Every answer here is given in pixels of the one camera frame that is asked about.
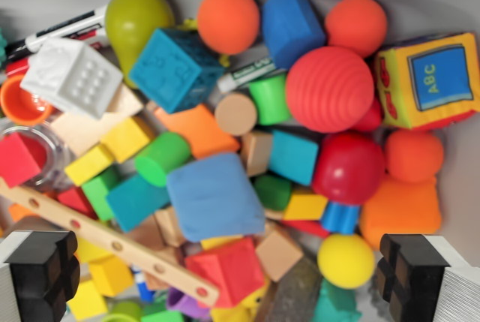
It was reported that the olive green plastic pear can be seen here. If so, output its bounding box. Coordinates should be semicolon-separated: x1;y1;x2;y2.
104;0;176;89

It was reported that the teal embossed rubber cube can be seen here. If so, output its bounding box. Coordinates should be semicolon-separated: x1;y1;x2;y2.
127;28;226;115

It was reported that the orange plastic cup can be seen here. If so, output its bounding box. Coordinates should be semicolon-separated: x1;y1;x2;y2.
0;74;57;127

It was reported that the small orange block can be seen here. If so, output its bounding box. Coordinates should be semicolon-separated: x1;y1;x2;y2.
7;203;38;224

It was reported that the clear plastic jar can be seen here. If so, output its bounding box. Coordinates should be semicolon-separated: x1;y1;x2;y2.
0;119;76;192

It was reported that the white embossed rubber cube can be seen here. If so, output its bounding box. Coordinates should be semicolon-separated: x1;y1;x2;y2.
19;37;124;120

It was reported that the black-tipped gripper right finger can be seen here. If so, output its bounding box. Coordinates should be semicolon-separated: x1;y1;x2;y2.
376;233;480;322

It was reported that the dark blue foam block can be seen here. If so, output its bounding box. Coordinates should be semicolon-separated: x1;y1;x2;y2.
261;0;326;71

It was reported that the yellow fabric ABC cube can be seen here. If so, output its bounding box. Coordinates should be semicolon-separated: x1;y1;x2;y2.
374;32;480;131

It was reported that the yellow wooden block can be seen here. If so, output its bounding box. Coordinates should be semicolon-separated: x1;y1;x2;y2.
64;144;116;187
283;188;329;221
200;235;245;251
88;256;135;298
74;237;113;263
66;278;109;321
100;116;155;164

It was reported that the light wooden block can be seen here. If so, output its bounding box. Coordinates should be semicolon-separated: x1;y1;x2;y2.
154;205;187;248

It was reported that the orange wooden block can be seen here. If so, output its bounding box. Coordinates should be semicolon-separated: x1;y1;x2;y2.
153;103;241;161

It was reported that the glossy red ball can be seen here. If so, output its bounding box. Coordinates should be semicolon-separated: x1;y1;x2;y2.
311;132;386;235

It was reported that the dark green wooden cylinder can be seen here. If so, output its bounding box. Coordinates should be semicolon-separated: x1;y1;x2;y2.
253;174;293;212

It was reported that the large natural wooden block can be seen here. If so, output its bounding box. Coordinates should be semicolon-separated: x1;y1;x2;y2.
49;83;146;158

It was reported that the green wooden cube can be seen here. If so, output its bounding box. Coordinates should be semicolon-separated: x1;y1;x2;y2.
140;308;185;322

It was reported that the light blue plush bean bag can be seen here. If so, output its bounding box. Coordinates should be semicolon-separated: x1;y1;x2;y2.
166;152;266;243

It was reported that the red ribbed rubber ball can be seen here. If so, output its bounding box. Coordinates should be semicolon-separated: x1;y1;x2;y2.
284;46;375;134

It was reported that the lime green plastic cup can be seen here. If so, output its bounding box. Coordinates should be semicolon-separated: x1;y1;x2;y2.
100;300;143;322

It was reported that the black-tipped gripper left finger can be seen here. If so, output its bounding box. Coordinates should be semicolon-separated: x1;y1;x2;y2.
0;229;81;322

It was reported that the flat red wooden block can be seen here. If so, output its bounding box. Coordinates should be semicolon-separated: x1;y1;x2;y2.
280;219;331;239

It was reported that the red foam cube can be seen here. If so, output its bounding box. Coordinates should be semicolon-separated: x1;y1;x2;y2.
184;237;266;308

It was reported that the natural wooden cylinder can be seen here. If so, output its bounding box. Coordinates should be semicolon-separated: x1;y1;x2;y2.
214;91;259;137

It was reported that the reddish brown wooden block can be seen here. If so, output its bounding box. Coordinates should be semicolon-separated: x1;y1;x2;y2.
144;271;170;292

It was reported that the teal wooden block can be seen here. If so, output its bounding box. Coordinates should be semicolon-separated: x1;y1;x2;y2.
105;173;172;233
268;129;320;187

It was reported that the dark weathered wooden block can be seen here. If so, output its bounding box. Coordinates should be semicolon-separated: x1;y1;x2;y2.
254;257;324;322

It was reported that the purple plastic cup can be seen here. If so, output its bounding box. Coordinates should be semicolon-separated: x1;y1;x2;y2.
166;287;211;319

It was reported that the yellow plush toy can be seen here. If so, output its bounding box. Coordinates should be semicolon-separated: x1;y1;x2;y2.
209;280;271;322

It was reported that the white green glue stick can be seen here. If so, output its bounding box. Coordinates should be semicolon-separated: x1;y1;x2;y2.
216;57;287;94

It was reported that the green wooden block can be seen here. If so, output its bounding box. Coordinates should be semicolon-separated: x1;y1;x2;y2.
81;167;121;222

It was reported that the blue whiteboard marker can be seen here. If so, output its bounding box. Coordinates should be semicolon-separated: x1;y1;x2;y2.
130;265;155;303

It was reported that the yellow ball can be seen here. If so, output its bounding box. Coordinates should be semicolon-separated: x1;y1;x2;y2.
316;233;376;290

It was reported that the wooden strip with holes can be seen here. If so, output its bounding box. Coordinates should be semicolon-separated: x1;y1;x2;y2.
0;178;221;308

